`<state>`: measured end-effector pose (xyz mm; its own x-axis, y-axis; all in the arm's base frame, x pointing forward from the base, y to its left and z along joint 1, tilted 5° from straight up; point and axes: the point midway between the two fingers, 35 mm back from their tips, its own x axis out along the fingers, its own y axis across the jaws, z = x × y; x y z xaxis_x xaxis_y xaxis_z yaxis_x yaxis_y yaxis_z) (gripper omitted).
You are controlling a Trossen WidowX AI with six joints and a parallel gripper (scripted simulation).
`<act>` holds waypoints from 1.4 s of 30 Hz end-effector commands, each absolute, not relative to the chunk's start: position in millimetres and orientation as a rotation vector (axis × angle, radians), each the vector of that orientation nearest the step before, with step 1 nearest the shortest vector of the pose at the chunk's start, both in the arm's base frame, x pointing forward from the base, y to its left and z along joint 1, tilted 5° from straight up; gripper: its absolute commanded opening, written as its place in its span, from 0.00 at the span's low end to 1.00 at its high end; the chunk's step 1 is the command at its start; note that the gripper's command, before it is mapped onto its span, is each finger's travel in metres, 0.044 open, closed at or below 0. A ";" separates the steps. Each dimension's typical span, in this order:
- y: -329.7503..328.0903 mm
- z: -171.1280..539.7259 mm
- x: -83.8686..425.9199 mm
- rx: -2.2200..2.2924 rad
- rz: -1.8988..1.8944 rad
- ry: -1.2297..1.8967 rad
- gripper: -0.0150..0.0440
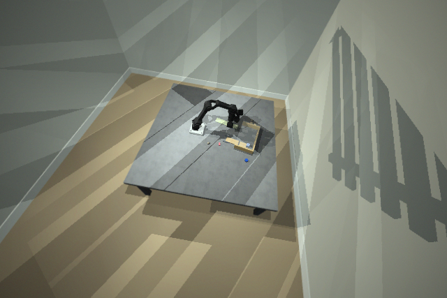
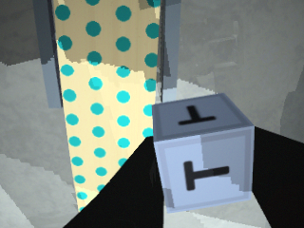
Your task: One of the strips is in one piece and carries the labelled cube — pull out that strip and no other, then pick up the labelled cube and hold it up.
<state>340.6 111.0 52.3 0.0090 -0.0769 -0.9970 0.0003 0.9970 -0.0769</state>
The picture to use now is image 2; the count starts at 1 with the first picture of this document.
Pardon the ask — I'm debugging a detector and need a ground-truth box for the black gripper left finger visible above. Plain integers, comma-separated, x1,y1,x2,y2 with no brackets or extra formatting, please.
64,136,163,228

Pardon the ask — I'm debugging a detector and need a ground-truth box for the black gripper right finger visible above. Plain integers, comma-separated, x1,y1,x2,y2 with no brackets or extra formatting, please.
252,126,304,228

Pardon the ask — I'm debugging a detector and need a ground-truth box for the light blue labelled cube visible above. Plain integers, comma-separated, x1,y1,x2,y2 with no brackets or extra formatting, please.
151,94,255,214

